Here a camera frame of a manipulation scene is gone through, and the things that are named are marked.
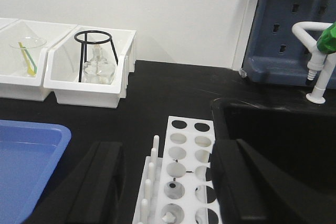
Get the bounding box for white lab faucet green knobs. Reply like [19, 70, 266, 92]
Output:
[292, 22, 335, 104]

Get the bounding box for blue plastic tray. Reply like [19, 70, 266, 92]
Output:
[1, 120, 71, 223]

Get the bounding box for green plastic spatula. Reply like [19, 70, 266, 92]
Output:
[19, 46, 38, 73]

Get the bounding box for white left storage bin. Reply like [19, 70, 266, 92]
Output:
[0, 18, 18, 30]

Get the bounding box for white test tube rack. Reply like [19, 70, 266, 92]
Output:
[132, 116, 222, 223]

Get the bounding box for white middle storage bin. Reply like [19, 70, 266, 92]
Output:
[1, 19, 76, 101]

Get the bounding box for white right storage bin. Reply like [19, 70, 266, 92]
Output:
[44, 25, 136, 108]

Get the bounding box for yellow plastic spatula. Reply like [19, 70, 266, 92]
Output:
[17, 41, 36, 76]

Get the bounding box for glass beaker in middle bin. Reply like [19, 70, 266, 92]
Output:
[9, 36, 47, 77]

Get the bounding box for white storage bin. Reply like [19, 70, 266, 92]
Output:
[1, 19, 76, 101]
[0, 18, 18, 30]
[44, 25, 136, 108]

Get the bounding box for grey-blue pegboard drying rack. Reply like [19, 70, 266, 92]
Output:
[243, 0, 335, 87]

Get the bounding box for black lab sink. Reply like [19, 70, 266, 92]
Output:
[212, 99, 335, 196]

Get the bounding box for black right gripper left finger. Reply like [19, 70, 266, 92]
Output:
[25, 142, 123, 223]

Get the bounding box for glass alcohol lamp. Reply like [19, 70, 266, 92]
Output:
[82, 45, 116, 85]

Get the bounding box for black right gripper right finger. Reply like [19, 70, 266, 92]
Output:
[211, 139, 335, 223]

